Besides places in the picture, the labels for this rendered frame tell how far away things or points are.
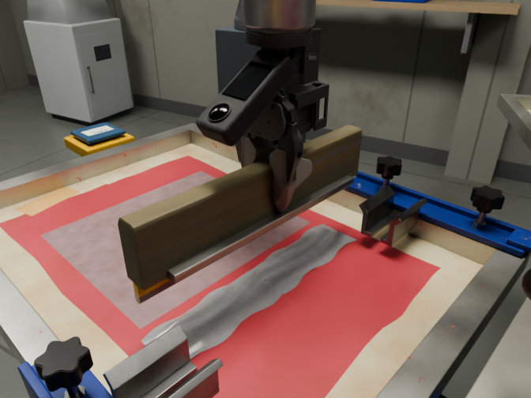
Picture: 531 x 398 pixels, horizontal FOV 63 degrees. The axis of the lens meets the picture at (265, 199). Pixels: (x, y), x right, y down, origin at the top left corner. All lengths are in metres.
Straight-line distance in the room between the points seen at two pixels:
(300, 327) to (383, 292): 0.13
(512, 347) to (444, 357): 0.07
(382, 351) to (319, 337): 0.07
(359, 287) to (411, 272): 0.09
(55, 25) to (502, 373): 4.02
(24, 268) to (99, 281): 0.12
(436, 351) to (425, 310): 0.11
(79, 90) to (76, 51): 0.33
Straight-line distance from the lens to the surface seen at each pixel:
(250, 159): 0.53
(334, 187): 0.62
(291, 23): 0.46
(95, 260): 0.71
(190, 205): 0.44
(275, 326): 0.56
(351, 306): 0.60
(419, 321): 0.60
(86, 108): 4.18
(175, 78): 4.35
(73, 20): 4.13
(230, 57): 1.14
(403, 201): 0.76
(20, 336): 0.57
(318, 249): 0.68
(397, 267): 0.68
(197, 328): 0.56
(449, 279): 0.68
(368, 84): 3.43
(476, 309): 0.59
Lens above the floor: 1.36
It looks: 29 degrees down
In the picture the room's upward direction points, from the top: straight up
